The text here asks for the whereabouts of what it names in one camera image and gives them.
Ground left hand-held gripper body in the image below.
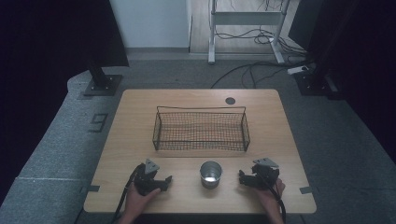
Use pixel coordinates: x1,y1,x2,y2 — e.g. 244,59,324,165
133,158,164,197

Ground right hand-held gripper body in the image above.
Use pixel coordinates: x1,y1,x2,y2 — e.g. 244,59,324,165
250,157,280,189

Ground silver metal cup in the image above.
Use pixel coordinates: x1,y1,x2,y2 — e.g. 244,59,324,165
199,160,223,189

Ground black wire mesh basket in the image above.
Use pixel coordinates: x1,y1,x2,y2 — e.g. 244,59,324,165
151,105,251,153

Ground person's left hand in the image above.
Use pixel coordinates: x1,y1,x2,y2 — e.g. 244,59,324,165
123,182,162,217

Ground person's right hand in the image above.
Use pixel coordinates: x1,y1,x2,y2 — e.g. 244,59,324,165
253,177,287,214

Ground black stand with square base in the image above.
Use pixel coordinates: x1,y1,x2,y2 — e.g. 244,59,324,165
293,62,339,97
82,59,123,97

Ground white power strip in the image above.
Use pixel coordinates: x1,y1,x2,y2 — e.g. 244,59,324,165
287,65,310,76

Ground dark curtain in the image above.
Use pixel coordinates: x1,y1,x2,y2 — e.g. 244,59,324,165
0,0,130,200
288,0,396,162

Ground left hand-held gripper black cable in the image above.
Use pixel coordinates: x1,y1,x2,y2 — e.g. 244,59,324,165
110,163,147,224

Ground black floor cables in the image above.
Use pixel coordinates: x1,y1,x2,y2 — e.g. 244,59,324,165
210,0,316,90

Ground white metal desk frame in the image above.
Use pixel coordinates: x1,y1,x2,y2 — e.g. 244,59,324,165
207,0,291,65

